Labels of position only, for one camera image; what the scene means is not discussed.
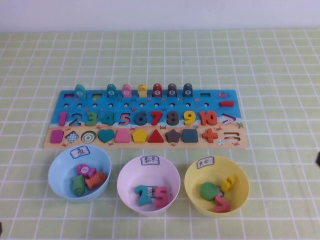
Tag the pink rectangle piece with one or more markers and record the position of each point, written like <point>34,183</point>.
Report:
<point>56,136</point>

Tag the brown fish piece eight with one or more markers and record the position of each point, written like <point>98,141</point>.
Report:
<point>172,92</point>

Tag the pink trapezoid piece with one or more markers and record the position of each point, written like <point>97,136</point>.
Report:
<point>122,137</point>

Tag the pink greater-than sign piece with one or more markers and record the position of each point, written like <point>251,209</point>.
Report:
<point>226,204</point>

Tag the brown star piece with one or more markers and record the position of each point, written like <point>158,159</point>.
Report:
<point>172,135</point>

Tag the green checked tablecloth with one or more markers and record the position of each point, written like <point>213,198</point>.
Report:
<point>160,62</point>

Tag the orange number ten piece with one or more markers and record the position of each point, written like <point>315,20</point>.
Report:
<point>203,118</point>

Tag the yellow equals sign piece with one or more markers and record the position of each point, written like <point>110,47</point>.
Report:
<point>226,186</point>

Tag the yellow fish piece six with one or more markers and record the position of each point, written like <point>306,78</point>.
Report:
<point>142,92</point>

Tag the dark blue number six piece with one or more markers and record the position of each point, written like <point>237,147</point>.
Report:
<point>138,120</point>

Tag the yellow pentagon piece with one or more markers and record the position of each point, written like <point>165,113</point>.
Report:
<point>140,137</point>

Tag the dark blue square piece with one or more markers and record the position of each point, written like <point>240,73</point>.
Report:
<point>190,135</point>

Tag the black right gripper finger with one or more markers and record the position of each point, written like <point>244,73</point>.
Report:
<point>318,158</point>

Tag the dark blue fish piece nine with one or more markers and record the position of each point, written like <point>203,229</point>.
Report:
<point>187,92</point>

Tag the yellow plastic bowl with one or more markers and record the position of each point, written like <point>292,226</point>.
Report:
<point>240,197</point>

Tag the pink number one piece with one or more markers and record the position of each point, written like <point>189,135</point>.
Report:
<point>63,120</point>

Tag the red minus sign piece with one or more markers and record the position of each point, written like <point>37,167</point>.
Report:
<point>226,103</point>

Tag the red number seven piece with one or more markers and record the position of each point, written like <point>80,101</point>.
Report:
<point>157,114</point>

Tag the teal number four piece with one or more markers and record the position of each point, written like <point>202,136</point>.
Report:
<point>111,120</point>

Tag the teal number two piece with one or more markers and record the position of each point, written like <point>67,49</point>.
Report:
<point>143,203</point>

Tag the green number three piece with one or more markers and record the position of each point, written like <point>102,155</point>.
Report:
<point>95,119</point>

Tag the brown number eight piece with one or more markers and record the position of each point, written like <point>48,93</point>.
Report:
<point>173,118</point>

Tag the pink number five piece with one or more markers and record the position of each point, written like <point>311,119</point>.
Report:
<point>162,189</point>

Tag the pink fish piece five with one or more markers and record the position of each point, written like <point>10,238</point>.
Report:
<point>126,92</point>

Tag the yellow number nine piece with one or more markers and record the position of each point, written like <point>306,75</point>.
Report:
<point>193,117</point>

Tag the light pink plastic bowl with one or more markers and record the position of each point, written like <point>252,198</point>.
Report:
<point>130,180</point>

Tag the teal fish piece four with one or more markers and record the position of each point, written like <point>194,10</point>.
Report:
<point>111,92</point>

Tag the teal fish piece one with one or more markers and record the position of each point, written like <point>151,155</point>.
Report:
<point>80,92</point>

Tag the orange fish piece ten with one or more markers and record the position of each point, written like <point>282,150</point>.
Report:
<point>96,180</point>

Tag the light blue plastic bowl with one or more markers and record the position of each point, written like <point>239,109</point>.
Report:
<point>60,175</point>

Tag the red triangle piece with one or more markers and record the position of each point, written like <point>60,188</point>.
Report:
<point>156,138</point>

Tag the orange plus sign piece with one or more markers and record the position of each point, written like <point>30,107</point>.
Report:
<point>210,135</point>

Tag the teal heart piece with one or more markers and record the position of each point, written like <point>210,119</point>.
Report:
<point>106,135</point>

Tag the magenta fish piece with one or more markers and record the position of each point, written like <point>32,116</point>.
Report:
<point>85,170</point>

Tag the colourful wooden puzzle board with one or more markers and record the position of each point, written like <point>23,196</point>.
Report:
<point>53,105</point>

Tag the green fish piece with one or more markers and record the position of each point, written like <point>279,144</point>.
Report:
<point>78,185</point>

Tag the red fish piece seven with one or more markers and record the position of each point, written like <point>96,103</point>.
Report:
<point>157,92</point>

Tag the green circle piece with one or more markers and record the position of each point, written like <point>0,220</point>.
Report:
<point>208,191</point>

